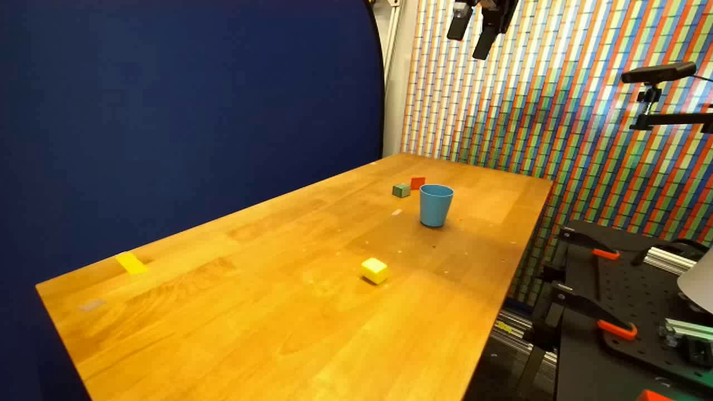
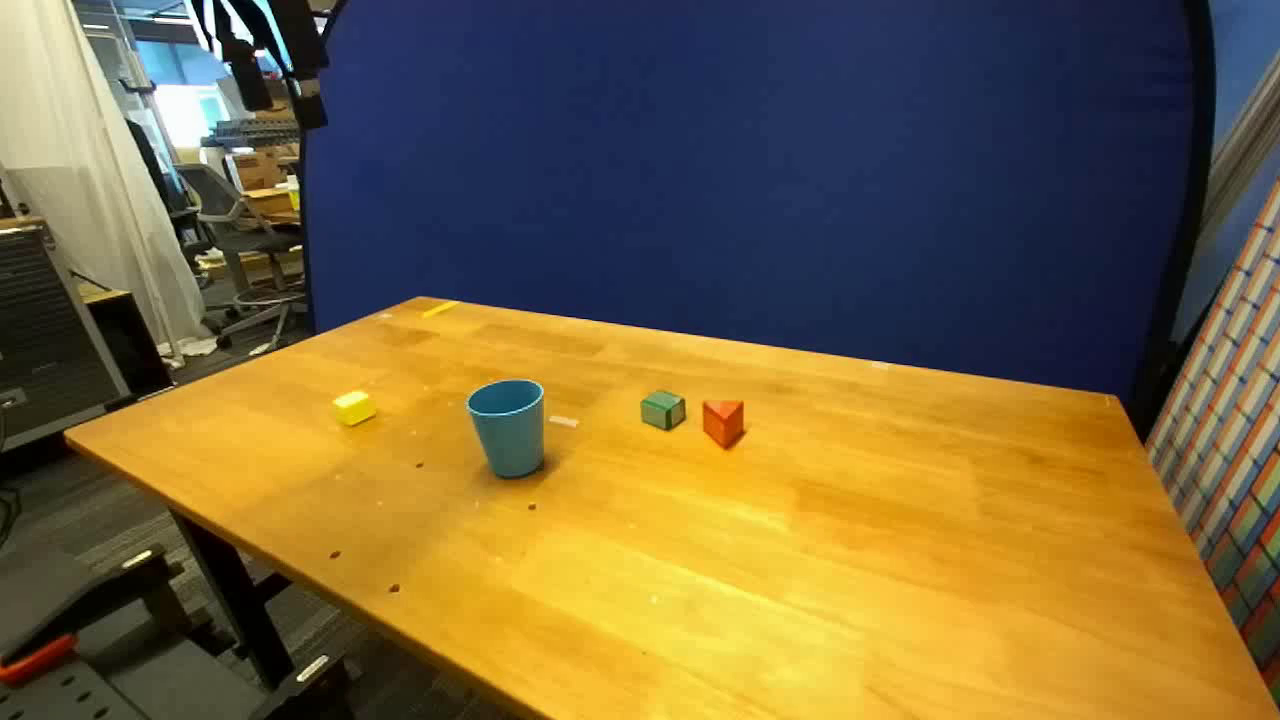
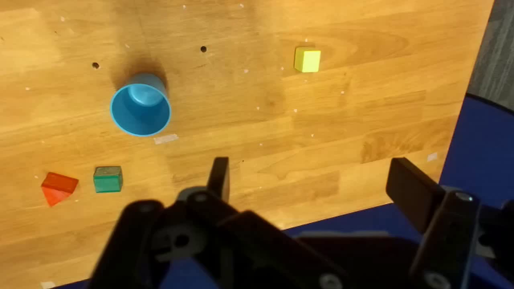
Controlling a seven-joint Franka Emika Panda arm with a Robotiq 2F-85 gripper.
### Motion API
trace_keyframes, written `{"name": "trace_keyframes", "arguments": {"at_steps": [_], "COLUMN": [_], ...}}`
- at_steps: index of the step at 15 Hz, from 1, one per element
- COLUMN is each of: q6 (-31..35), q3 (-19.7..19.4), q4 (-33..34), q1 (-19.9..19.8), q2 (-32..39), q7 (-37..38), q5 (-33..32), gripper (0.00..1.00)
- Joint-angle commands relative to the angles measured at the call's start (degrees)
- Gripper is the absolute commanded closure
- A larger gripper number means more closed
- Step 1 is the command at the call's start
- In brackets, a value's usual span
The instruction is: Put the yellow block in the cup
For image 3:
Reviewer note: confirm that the green cube block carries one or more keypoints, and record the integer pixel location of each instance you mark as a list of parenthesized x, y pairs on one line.
[(108, 178)]

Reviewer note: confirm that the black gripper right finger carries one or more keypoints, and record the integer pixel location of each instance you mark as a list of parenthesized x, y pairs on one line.
[(415, 193)]

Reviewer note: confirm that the blue plastic cup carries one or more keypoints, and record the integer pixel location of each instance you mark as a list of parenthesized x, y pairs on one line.
[(142, 106)]

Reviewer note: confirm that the blue backdrop cloth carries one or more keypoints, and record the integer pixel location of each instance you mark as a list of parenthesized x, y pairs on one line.
[(203, 242)]

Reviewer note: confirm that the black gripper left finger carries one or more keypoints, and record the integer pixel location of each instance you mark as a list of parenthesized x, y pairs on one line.
[(219, 178)]

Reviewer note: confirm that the yellow cube block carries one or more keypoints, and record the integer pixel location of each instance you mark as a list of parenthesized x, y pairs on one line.
[(307, 59)]

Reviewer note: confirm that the red triangular block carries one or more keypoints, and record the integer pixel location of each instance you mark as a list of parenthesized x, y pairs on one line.
[(58, 186)]

